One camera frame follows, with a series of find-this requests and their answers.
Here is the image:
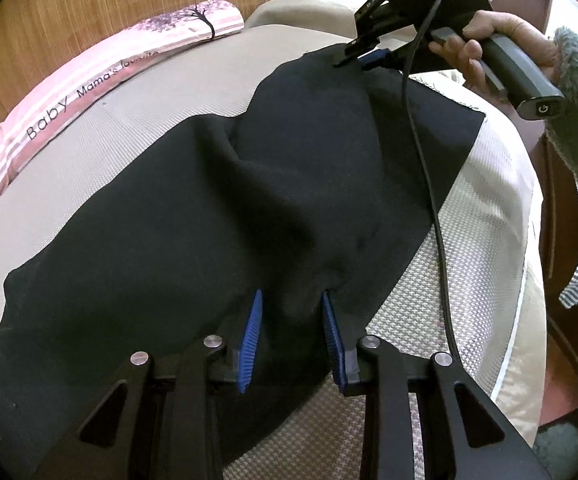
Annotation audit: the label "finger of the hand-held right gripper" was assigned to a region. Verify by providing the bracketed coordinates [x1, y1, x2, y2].
[333, 0, 406, 68]
[358, 48, 412, 71]

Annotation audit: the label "beige woven bed mattress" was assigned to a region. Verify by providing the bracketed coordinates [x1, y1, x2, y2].
[0, 0, 552, 480]

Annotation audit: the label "bamboo wall mat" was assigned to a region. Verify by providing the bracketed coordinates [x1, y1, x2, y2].
[0, 0, 304, 173]

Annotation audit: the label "green rug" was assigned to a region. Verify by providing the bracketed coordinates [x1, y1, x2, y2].
[534, 417, 578, 480]

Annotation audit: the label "brown wooden furniture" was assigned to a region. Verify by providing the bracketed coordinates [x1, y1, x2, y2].
[531, 130, 578, 403]

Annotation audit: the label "person's right hand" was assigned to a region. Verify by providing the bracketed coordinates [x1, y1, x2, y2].
[428, 10, 560, 94]

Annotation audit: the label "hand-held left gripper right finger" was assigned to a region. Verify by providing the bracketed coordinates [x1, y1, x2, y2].
[321, 291, 552, 480]

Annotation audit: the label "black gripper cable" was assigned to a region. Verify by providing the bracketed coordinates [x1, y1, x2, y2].
[401, 0, 462, 361]

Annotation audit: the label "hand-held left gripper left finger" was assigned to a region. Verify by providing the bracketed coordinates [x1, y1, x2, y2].
[31, 287, 264, 480]

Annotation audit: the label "black pants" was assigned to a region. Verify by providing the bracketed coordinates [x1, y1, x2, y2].
[0, 42, 487, 480]

